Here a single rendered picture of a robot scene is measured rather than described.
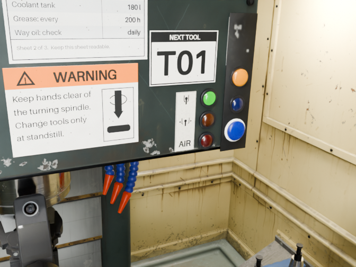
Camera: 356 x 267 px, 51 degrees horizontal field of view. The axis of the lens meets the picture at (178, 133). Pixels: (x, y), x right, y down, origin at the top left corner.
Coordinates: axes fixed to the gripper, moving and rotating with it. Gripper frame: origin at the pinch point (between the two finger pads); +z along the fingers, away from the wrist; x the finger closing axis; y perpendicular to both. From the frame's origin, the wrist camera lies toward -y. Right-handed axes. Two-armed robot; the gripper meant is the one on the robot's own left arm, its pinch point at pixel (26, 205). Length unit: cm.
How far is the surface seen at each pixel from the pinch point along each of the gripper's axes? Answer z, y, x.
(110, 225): 45, 39, 27
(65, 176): -5.6, -7.7, 6.5
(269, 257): 36, 66, 93
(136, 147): -21.2, -18.2, 14.0
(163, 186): 79, 48, 62
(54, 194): -7.8, -5.7, 4.2
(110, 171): -3.8, -6.2, 15.0
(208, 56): -21.1, -29.9, 24.3
